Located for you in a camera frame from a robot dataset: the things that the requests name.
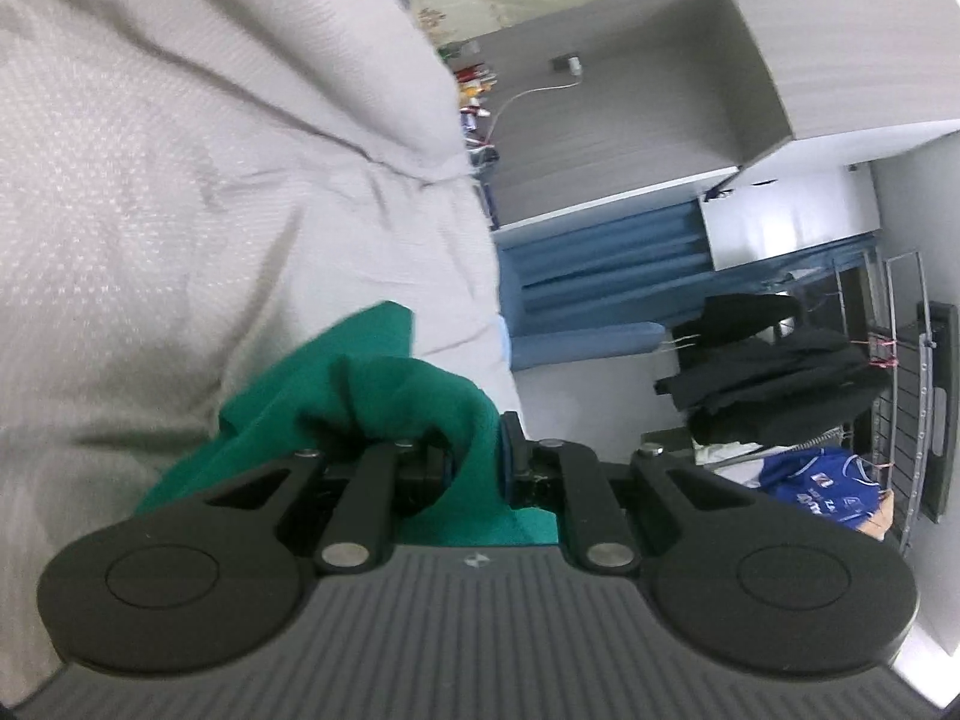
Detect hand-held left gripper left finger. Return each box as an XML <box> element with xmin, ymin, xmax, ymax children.
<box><xmin>202</xmin><ymin>435</ymin><xmax>458</xmax><ymax>572</ymax></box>

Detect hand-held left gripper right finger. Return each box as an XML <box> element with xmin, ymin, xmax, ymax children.
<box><xmin>497</xmin><ymin>411</ymin><xmax>760</xmax><ymax>576</ymax></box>

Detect green sweatshirt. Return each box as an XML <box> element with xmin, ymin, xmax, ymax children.
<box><xmin>135</xmin><ymin>301</ymin><xmax>560</xmax><ymax>547</ymax></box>

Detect pink clothes hanger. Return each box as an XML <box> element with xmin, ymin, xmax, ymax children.
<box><xmin>847</xmin><ymin>334</ymin><xmax>900</xmax><ymax>373</ymax></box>

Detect metal clothes rack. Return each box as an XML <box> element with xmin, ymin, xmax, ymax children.
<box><xmin>825</xmin><ymin>247</ymin><xmax>960</xmax><ymax>557</ymax></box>

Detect blue covered chair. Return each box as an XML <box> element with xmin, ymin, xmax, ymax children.
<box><xmin>510</xmin><ymin>320</ymin><xmax>669</xmax><ymax>373</ymax></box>

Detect blue curtain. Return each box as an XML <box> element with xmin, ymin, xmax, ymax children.
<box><xmin>493</xmin><ymin>206</ymin><xmax>880</xmax><ymax>340</ymax></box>

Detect white hanging jacket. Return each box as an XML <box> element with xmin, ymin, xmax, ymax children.
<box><xmin>693</xmin><ymin>439</ymin><xmax>775</xmax><ymax>490</ymax></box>

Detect blue bedside table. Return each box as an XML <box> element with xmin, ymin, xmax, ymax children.
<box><xmin>468</xmin><ymin>142</ymin><xmax>502</xmax><ymax>232</ymax></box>

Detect black hanging jacket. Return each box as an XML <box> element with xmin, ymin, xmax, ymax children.
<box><xmin>654</xmin><ymin>292</ymin><xmax>898</xmax><ymax>450</ymax></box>

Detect blue and white jersey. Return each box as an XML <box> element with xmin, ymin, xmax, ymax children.
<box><xmin>757</xmin><ymin>446</ymin><xmax>890</xmax><ymax>535</ymax></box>

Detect beige hanging garment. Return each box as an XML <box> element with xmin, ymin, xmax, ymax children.
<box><xmin>855</xmin><ymin>487</ymin><xmax>899</xmax><ymax>542</ymax></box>

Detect row of cosmetic bottles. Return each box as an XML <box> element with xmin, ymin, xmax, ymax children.
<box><xmin>438</xmin><ymin>43</ymin><xmax>501</xmax><ymax>122</ymax></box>

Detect grey duvet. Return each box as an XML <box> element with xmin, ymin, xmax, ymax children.
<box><xmin>0</xmin><ymin>0</ymin><xmax>527</xmax><ymax>700</ymax></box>

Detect white charging cable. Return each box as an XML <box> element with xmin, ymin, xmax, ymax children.
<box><xmin>483</xmin><ymin>71</ymin><xmax>583</xmax><ymax>152</ymax></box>

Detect grey wall cabinet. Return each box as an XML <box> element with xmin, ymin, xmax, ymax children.
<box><xmin>450</xmin><ymin>0</ymin><xmax>960</xmax><ymax>272</ymax></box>

